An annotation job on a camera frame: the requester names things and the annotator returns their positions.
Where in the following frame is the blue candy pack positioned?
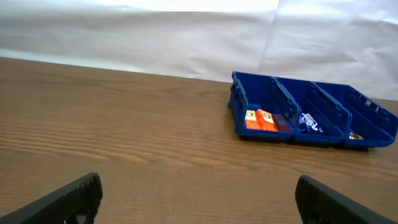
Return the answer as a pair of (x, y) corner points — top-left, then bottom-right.
(297, 112), (324, 134)

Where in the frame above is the orange candy box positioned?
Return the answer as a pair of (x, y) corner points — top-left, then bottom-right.
(255, 108), (279, 133)
(244, 110), (262, 131)

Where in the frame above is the blue tray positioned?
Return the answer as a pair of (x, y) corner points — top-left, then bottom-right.
(228, 71), (398, 149)

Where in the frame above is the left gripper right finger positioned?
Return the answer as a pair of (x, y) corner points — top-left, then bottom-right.
(294, 174), (397, 224)

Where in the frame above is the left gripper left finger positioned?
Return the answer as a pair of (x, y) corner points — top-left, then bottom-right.
(0, 172), (103, 224)

